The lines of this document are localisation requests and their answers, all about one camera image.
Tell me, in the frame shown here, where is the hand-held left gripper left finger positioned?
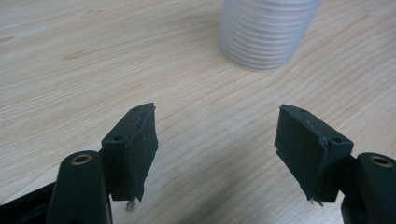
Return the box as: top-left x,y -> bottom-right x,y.
101,102 -> 160,203

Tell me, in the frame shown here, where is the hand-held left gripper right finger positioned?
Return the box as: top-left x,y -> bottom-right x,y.
274,104 -> 355,206

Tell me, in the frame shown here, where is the stack of clear plastic cups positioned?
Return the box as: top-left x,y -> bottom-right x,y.
218,0 -> 323,73

